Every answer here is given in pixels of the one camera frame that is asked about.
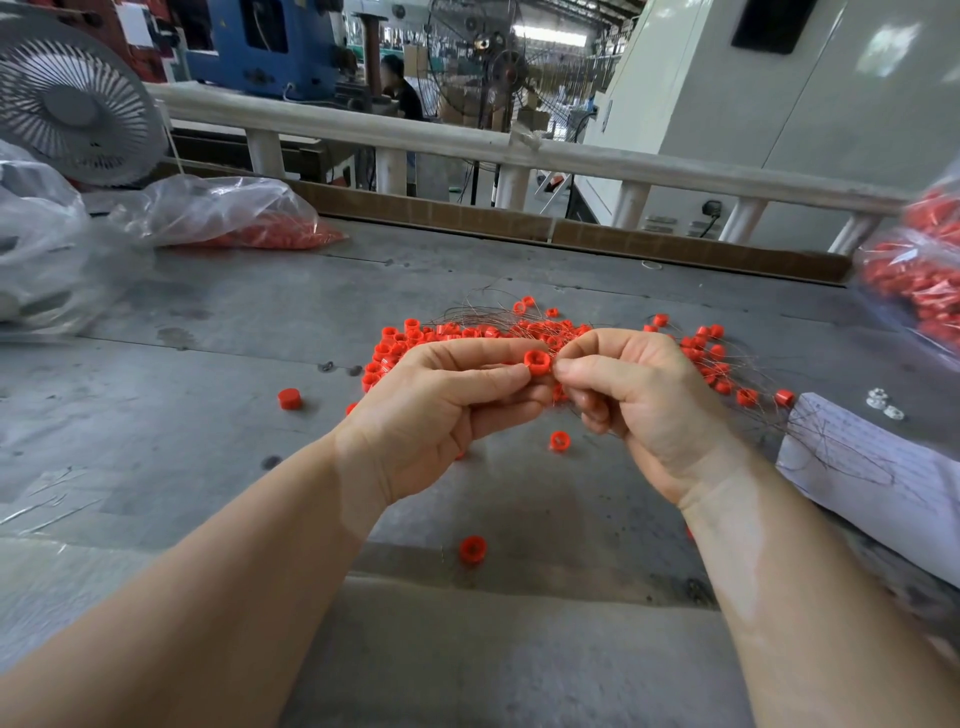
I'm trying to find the brown wooden board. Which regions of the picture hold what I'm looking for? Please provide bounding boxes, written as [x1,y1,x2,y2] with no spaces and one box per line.
[153,159,854,284]

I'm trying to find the person's right hand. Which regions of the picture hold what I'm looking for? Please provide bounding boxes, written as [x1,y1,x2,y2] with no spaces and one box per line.
[552,327,752,512]

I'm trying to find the person's right forearm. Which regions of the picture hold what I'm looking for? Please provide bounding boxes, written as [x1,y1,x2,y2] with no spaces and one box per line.
[675,462,960,728]

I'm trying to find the person's left forearm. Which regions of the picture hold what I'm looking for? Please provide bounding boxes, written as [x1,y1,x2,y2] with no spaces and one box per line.
[0,442,392,728]

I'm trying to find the clear bag with red pieces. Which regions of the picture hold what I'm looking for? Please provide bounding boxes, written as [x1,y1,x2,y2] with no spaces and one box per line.
[112,174,347,251]

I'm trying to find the large grey machine cabinet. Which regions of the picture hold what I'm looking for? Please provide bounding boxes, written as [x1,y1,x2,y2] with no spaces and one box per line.
[577,0,960,251]

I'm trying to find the white desk fan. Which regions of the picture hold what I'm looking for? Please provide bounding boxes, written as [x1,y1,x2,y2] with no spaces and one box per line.
[0,12,170,188]

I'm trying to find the black pedestal fan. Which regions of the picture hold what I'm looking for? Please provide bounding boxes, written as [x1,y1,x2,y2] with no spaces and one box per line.
[483,42,536,207]

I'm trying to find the pile of red plastic rings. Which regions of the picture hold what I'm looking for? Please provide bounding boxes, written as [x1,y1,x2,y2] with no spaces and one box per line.
[346,295,800,455]

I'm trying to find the blue industrial machine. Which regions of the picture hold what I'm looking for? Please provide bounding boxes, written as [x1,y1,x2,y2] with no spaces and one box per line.
[187,0,350,101]

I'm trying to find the red industrial machine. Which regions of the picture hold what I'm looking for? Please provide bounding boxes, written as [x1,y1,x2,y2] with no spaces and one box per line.
[0,0,170,81]

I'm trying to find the crumpled clear plastic bag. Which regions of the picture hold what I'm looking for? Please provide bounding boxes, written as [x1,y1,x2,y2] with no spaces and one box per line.
[0,139,122,339]

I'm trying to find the person's left hand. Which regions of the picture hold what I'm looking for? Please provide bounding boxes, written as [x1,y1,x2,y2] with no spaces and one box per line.
[333,337,557,539]

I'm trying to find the white paper sheet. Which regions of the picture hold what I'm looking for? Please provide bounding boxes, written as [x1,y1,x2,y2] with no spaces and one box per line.
[777,393,960,587]

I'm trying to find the bundle of thin metal wires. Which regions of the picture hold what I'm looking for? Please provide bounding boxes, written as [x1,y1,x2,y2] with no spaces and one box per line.
[438,304,654,459]

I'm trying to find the large clear bag red pieces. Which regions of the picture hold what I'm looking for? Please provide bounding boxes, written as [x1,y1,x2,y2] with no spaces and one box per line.
[858,157,960,350]

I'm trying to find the white metal railing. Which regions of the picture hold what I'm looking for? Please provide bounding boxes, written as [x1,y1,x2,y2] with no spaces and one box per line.
[147,81,914,254]

